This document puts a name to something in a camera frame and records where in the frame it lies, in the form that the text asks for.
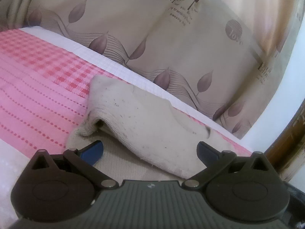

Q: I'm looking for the beige leaf print curtain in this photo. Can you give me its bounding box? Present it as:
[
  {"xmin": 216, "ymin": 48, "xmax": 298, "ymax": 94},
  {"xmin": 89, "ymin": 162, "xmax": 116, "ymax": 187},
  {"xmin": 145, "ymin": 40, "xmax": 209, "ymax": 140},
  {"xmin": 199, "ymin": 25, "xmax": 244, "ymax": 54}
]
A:
[{"xmin": 0, "ymin": 0, "xmax": 303, "ymax": 140}]

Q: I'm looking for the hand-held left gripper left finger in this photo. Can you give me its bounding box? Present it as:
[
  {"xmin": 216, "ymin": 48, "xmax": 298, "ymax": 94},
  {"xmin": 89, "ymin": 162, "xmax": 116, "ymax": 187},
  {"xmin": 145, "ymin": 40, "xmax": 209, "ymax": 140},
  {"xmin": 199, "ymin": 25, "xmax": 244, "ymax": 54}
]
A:
[{"xmin": 22, "ymin": 141, "xmax": 120, "ymax": 189}]

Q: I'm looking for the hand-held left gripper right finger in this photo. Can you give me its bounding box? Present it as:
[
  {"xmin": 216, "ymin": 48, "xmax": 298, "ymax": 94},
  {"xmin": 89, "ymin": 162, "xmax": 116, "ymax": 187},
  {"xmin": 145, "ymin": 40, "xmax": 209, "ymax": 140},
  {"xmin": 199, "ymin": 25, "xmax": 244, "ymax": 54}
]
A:
[{"xmin": 182, "ymin": 141, "xmax": 279, "ymax": 189}]

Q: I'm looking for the brown wooden furniture frame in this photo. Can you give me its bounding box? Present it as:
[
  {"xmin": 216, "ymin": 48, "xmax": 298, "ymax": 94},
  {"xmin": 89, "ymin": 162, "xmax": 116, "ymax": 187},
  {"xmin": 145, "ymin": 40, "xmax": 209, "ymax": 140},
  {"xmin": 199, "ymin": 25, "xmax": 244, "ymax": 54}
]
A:
[{"xmin": 263, "ymin": 110, "xmax": 305, "ymax": 184}]

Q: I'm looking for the pink checked blanket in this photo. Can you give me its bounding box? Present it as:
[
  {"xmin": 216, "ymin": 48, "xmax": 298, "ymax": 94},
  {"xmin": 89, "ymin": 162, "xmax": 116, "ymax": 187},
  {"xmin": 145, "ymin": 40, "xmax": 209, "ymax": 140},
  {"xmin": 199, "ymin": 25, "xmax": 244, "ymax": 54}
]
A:
[{"xmin": 0, "ymin": 26, "xmax": 253, "ymax": 222}]

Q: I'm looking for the cream knitted garment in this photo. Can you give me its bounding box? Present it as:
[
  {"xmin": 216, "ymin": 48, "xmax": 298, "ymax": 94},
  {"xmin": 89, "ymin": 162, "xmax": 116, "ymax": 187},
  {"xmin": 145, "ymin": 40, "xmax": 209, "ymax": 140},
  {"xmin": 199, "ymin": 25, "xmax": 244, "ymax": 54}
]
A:
[{"xmin": 65, "ymin": 75, "xmax": 239, "ymax": 180}]

